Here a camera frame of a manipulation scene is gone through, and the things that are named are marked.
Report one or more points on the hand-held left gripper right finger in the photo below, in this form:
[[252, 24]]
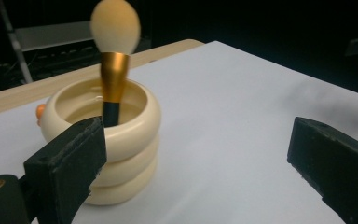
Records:
[[338, 168]]

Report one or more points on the power strip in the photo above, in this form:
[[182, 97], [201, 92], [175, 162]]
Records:
[[65, 54]]

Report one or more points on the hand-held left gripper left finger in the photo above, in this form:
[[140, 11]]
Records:
[[62, 168]]

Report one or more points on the small orange object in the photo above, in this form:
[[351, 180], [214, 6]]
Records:
[[40, 113]]

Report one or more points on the white metal stand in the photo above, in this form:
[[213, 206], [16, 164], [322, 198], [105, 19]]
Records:
[[49, 35]]

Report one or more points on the cream ribbed brush holder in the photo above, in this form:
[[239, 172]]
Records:
[[133, 140]]

